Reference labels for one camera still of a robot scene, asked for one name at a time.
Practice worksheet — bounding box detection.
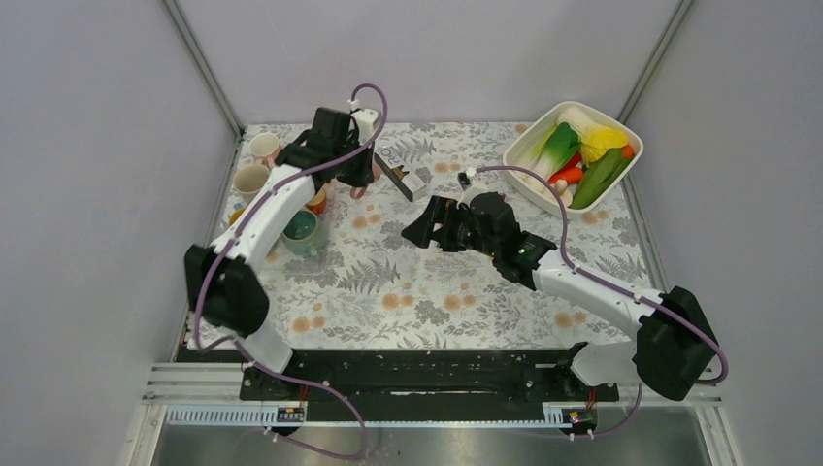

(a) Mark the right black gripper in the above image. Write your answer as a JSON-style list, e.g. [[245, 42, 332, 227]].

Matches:
[[401, 195, 500, 257]]

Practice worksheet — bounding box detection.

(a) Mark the small orange cup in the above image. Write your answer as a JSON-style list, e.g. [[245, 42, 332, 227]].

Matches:
[[306, 188, 328, 216]]

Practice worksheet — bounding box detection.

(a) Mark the green ceramic mug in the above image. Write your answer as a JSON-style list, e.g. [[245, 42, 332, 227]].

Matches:
[[281, 210, 328, 259]]

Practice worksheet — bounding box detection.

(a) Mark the floral beige mug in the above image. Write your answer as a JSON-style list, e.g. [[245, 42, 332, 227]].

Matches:
[[232, 163, 271, 204]]

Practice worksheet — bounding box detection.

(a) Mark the blue tape roll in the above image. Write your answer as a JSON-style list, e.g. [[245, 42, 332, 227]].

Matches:
[[228, 208, 246, 226]]

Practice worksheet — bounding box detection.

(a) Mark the brown pink dotted mug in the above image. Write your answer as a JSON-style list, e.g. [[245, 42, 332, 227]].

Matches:
[[349, 185, 368, 200]]

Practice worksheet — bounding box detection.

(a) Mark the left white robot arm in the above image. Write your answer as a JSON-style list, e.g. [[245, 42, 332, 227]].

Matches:
[[183, 106, 383, 399]]

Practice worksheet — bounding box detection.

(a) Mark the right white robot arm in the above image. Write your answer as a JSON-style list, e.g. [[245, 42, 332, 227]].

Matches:
[[402, 192, 718, 401]]

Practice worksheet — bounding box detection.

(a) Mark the black and white box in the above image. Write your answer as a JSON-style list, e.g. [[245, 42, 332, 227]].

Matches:
[[375, 147, 427, 202]]

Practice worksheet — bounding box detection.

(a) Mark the floral tablecloth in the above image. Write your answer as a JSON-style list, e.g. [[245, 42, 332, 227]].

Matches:
[[258, 122, 664, 350]]

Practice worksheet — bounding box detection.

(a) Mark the mushroom toy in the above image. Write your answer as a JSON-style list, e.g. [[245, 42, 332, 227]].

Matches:
[[543, 180, 574, 208]]

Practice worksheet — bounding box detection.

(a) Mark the green leek toy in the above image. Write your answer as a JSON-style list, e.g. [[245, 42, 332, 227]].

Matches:
[[530, 122, 580, 181]]

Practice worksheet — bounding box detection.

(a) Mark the red carrot toy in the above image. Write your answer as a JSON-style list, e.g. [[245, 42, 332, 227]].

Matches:
[[548, 166, 584, 185]]

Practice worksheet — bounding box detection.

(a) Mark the green cucumber toy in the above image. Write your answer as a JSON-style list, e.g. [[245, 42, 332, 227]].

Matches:
[[570, 149, 634, 210]]

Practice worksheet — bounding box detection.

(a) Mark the white vegetable tray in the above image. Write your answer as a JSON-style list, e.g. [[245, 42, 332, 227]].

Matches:
[[503, 101, 643, 217]]

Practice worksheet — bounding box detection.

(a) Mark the napa cabbage toy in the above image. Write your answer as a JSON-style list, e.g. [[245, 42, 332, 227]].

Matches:
[[557, 106, 598, 136]]

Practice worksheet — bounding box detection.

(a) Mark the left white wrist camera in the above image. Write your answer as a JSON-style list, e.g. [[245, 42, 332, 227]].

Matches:
[[348, 99, 382, 145]]

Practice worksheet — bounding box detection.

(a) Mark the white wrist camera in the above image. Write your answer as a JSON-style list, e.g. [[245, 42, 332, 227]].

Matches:
[[457, 167, 491, 205], [348, 99, 382, 145]]

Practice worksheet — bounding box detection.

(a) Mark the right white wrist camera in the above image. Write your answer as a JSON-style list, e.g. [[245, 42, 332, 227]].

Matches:
[[457, 167, 491, 205]]

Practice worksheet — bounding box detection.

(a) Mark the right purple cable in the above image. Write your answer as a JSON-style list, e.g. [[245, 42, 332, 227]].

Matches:
[[466, 165, 731, 441]]

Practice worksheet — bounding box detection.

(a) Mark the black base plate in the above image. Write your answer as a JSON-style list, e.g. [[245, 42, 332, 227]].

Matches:
[[233, 347, 620, 423]]

